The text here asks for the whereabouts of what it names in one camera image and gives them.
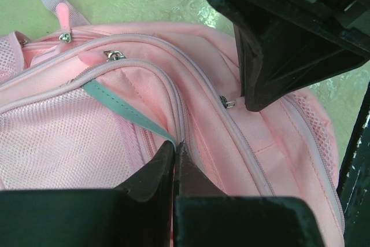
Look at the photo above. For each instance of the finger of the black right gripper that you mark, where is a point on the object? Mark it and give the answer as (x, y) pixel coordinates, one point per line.
(272, 60)

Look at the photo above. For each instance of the pink student backpack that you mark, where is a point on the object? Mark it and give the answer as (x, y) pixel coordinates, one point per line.
(89, 105)

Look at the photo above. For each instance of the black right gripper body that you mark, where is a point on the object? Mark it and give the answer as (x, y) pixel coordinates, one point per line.
(329, 25)

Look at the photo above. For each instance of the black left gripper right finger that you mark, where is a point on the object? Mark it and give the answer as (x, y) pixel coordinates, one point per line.
(204, 216)

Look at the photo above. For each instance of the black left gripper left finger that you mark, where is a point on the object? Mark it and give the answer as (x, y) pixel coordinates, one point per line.
(135, 213)

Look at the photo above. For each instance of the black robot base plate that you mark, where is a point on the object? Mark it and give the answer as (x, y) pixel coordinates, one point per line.
(353, 126)

